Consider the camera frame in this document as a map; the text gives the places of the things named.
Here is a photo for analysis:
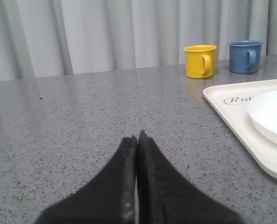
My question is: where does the beige rabbit serving tray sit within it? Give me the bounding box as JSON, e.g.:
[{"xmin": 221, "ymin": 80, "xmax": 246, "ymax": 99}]
[{"xmin": 203, "ymin": 79, "xmax": 277, "ymax": 179}]

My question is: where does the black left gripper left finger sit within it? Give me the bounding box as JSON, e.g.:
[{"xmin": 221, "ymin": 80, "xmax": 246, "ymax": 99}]
[{"xmin": 37, "ymin": 136, "xmax": 137, "ymax": 224}]

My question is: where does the blue enamel mug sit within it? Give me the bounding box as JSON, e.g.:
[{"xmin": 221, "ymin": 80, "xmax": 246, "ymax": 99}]
[{"xmin": 228, "ymin": 40, "xmax": 263, "ymax": 74}]

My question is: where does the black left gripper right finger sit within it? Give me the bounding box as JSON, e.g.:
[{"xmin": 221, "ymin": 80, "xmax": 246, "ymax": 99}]
[{"xmin": 137, "ymin": 131, "xmax": 242, "ymax": 224}]

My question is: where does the white round plate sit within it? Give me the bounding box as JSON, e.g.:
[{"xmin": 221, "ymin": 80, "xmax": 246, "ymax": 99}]
[{"xmin": 248, "ymin": 90, "xmax": 277, "ymax": 144}]

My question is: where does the yellow enamel mug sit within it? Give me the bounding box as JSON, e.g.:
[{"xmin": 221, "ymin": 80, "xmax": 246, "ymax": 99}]
[{"xmin": 184, "ymin": 45, "xmax": 217, "ymax": 79}]

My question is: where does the grey pleated curtain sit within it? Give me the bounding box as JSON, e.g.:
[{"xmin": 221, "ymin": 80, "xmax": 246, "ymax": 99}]
[{"xmin": 0, "ymin": 0, "xmax": 277, "ymax": 81}]

